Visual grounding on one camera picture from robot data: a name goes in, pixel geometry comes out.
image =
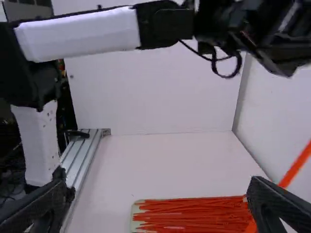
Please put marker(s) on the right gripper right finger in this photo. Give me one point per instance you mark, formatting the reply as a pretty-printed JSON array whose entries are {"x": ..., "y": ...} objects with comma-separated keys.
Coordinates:
[{"x": 279, "y": 208}]

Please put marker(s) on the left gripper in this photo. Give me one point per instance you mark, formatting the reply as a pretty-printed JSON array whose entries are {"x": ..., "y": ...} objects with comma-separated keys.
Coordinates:
[{"x": 218, "y": 21}]

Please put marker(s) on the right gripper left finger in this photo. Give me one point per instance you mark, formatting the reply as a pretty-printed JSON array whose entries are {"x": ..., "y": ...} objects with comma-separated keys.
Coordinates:
[{"x": 31, "y": 213}]

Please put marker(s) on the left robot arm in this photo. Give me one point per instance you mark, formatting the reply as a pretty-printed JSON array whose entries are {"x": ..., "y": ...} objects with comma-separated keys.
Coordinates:
[{"x": 73, "y": 34}]

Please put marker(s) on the silver rails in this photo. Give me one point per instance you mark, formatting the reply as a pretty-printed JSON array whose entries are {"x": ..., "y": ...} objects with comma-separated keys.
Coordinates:
[{"x": 82, "y": 150}]

